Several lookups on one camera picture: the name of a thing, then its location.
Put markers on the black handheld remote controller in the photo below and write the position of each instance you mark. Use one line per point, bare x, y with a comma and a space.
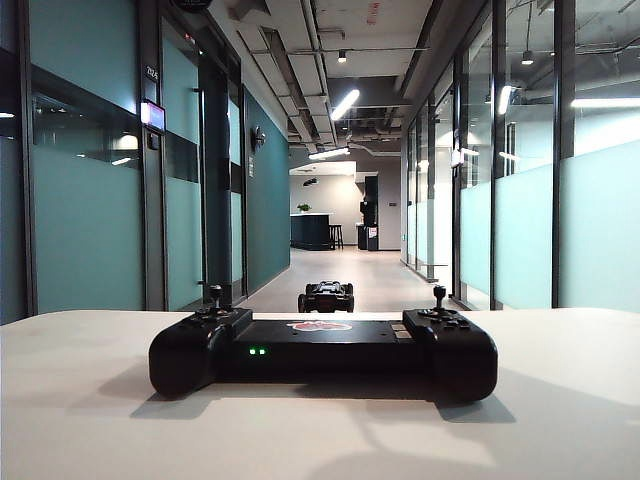
320, 350

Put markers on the black quadruped robot dog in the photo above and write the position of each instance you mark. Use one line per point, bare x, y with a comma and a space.
326, 296

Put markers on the projecting white door sign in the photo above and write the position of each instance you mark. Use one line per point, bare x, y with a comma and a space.
455, 157

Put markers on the black door access reader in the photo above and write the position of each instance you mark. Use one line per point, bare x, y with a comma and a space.
154, 141

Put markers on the room number door sign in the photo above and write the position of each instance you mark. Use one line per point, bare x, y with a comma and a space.
152, 73

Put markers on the dark counter with white top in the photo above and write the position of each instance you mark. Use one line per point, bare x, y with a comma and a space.
307, 231

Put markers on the dark wooden bar stool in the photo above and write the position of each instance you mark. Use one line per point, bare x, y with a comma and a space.
336, 235

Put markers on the green potted plant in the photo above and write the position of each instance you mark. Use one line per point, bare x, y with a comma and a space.
304, 207

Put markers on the tall black cabinet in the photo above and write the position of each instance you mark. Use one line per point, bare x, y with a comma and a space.
371, 200

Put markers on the low linear ceiling light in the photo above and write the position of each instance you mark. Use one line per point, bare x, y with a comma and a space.
329, 153

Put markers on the long linear ceiling light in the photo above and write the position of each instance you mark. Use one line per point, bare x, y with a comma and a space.
345, 104

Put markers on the small ceiling spot lamp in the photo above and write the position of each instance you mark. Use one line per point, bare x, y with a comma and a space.
342, 56

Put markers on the glowing room display panel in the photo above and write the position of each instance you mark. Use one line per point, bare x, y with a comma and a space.
153, 116

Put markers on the pendant spot lamp behind glass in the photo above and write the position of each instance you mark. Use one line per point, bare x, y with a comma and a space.
527, 57

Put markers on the black wall decoration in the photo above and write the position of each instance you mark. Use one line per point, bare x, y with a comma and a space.
310, 182

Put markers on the black wall-mounted lamp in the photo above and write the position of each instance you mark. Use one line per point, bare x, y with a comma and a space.
259, 137

